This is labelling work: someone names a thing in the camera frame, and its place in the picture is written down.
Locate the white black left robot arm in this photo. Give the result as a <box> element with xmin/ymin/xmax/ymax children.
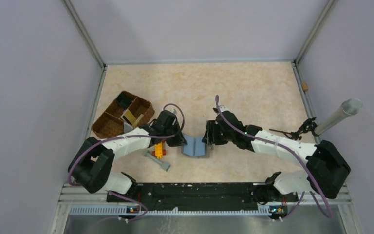
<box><xmin>68</xmin><ymin>110</ymin><xmax>187</xmax><ymax>202</ymax></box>

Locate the small wooden block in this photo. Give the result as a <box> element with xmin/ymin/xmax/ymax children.
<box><xmin>301</xmin><ymin>82</ymin><xmax>308</xmax><ymax>92</ymax></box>

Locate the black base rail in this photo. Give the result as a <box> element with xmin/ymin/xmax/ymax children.
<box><xmin>124</xmin><ymin>182</ymin><xmax>299</xmax><ymax>211</ymax></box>

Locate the silver metal tube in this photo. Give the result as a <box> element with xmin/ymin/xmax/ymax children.
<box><xmin>313</xmin><ymin>98</ymin><xmax>363</xmax><ymax>136</ymax></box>

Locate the black shiny credit card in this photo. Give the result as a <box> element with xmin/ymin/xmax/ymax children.
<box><xmin>115</xmin><ymin>92</ymin><xmax>133</xmax><ymax>110</ymax></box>

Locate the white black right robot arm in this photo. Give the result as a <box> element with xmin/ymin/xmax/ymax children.
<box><xmin>202</xmin><ymin>110</ymin><xmax>351</xmax><ymax>201</ymax></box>

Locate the brown woven divided basket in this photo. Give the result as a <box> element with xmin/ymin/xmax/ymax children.
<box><xmin>92</xmin><ymin>91</ymin><xmax>155</xmax><ymax>138</ymax></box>

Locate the grey plastic toy bolt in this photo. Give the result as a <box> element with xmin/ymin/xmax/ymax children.
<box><xmin>143</xmin><ymin>150</ymin><xmax>170</xmax><ymax>172</ymax></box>

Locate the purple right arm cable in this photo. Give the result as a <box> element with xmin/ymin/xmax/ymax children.
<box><xmin>214</xmin><ymin>95</ymin><xmax>335</xmax><ymax>218</ymax></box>

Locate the grey card holder wallet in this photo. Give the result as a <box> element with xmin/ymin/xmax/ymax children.
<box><xmin>181</xmin><ymin>134</ymin><xmax>213</xmax><ymax>159</ymax></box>

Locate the black clamp bracket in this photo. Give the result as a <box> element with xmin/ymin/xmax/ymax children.
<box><xmin>269</xmin><ymin>117</ymin><xmax>318</xmax><ymax>140</ymax></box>

